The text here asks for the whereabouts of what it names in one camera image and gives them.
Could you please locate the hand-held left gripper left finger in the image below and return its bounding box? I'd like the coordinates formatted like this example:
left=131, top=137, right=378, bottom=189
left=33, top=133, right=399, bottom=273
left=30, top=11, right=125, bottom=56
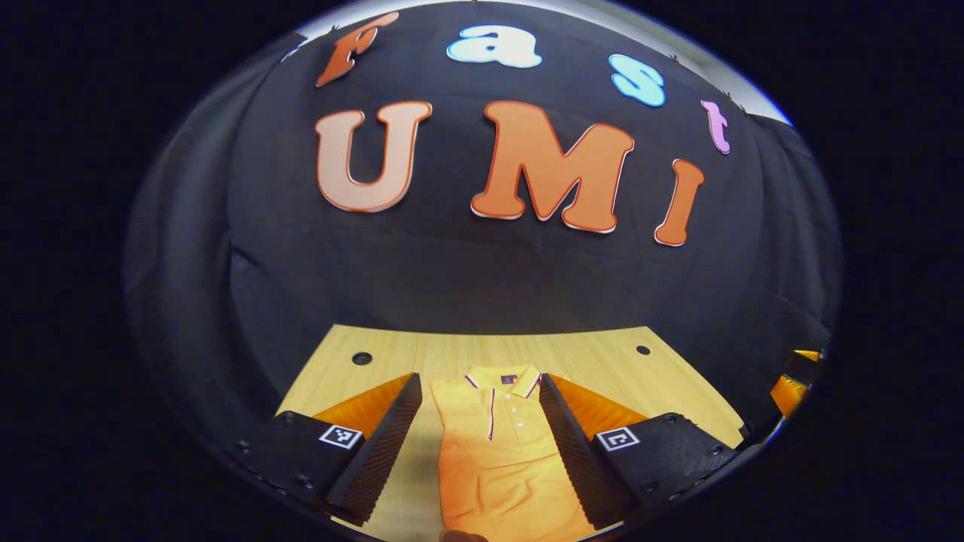
left=233, top=373, right=424, bottom=526

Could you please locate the orange T-shirt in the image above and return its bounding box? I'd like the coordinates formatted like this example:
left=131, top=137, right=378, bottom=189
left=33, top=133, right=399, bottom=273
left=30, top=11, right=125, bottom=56
left=429, top=365, right=596, bottom=542

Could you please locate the black side curtain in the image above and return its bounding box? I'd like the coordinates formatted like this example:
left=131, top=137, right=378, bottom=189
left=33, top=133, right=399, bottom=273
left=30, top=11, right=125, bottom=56
left=124, top=45, right=302, bottom=452

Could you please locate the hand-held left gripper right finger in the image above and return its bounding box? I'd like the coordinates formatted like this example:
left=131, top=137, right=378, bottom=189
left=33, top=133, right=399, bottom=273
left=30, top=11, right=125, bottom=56
left=538, top=373, right=743, bottom=530

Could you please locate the black backdrop cloth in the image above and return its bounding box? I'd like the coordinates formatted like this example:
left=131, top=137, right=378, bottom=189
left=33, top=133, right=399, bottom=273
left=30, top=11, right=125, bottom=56
left=226, top=0, right=841, bottom=400

